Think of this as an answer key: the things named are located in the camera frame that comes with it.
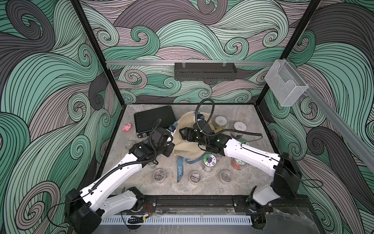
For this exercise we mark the pink toy pig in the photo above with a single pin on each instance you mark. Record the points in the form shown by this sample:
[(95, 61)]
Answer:
[(126, 127)]

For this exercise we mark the black ribbed hard case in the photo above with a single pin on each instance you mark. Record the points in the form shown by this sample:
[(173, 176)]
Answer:
[(146, 120)]

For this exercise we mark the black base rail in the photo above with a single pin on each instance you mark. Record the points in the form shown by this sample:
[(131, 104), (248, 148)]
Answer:
[(229, 203)]

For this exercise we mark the white mesh wall basket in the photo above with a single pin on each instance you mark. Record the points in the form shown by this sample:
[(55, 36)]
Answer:
[(286, 82)]

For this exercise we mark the cream canvas tote bag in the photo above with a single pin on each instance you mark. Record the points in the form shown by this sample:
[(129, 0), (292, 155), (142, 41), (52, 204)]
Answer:
[(183, 149)]

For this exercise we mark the clear small seed jar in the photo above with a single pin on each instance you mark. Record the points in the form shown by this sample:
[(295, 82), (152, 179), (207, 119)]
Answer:
[(225, 177)]

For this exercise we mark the purple flower label jar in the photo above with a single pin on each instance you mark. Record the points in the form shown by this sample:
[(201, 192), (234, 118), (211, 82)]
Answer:
[(209, 162)]

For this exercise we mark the clear red-bottom jar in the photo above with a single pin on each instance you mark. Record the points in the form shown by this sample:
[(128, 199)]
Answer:
[(129, 145)]

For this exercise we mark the white slotted cable duct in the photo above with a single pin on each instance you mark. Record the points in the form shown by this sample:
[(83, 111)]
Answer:
[(238, 220)]

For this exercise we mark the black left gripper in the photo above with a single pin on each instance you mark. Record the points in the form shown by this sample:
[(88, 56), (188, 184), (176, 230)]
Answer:
[(169, 147)]

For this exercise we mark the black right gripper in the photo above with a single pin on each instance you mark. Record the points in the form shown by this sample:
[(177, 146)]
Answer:
[(191, 131)]

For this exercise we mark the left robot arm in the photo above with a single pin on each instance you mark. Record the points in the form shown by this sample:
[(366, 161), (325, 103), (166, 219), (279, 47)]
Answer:
[(85, 209)]

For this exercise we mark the black wall shelf tray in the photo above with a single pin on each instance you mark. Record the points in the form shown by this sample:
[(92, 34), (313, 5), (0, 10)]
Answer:
[(205, 71)]

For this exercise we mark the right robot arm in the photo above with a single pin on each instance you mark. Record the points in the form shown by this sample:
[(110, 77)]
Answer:
[(285, 173)]

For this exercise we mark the green lid seed jar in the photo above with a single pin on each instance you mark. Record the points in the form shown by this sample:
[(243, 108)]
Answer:
[(237, 164)]

